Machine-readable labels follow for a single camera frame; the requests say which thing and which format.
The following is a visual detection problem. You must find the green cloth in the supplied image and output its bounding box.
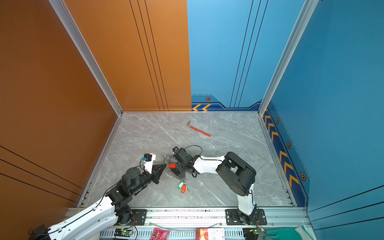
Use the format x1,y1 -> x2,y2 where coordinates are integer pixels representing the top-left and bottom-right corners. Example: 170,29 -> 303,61
264,228 -> 302,240

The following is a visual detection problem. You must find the metal keyring with chain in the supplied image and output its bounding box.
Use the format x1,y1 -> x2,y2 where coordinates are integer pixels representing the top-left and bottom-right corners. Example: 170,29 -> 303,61
162,156 -> 188,183

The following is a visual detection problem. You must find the aluminium front rail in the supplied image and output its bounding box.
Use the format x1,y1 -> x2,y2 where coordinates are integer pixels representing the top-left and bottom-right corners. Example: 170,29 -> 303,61
67,206 -> 310,229

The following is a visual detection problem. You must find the red handled hex key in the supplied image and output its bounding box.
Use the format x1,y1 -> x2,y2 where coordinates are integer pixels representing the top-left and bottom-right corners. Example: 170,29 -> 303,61
187,121 -> 214,138

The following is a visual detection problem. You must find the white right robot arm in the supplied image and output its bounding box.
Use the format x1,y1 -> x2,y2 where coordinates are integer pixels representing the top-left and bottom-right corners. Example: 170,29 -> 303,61
166,147 -> 259,225

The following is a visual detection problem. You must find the aluminium corner post left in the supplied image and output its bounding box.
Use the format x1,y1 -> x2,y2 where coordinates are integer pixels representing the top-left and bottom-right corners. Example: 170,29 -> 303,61
49,0 -> 124,117

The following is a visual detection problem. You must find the green circuit board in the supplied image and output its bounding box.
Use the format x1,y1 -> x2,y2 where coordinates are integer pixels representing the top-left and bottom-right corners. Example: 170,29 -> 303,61
114,228 -> 133,238

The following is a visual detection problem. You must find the aluminium corner post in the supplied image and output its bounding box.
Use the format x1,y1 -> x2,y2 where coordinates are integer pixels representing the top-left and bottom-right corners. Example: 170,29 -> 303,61
49,0 -> 124,117
258,0 -> 319,117

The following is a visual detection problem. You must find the red white box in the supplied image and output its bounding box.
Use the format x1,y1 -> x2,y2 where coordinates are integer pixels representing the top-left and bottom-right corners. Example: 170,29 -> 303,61
196,228 -> 225,240

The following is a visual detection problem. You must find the green key tag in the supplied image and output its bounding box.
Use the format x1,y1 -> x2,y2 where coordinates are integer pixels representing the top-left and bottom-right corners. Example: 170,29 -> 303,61
178,181 -> 185,190

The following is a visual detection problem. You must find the aluminium corner post right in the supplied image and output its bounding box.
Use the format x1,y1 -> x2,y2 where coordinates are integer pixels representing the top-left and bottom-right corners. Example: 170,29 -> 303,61
258,0 -> 319,117

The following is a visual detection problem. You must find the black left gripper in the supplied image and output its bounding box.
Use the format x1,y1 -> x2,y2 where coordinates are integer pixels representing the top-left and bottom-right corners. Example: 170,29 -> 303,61
130,163 -> 167,197

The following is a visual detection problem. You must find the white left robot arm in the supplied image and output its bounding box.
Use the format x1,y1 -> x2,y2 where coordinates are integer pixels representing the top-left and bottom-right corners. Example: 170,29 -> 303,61
29,164 -> 167,240

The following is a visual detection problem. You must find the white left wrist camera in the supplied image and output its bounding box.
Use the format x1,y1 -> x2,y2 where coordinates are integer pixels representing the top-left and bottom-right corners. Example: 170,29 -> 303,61
142,153 -> 156,174

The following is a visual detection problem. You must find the pink snack packet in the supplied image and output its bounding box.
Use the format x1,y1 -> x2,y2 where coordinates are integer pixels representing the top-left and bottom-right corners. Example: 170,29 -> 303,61
150,228 -> 170,240

